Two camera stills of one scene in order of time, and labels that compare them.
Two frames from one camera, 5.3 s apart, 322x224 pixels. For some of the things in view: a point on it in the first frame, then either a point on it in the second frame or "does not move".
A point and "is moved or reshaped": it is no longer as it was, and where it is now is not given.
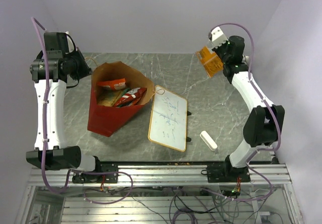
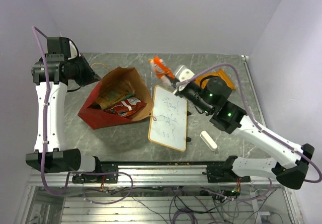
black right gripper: x=217 y=50 → x=179 y=93
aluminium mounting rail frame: x=161 y=194 does not move
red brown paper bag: x=105 y=121 is moved or reshaped
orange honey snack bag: x=212 y=63 → x=203 y=79
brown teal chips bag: x=109 y=97 does not move
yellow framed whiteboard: x=169 y=118 does not move
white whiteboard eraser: x=208 y=141 does not move
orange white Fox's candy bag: x=118 y=84 → x=161 y=70
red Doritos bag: x=132 y=96 → x=128 y=106
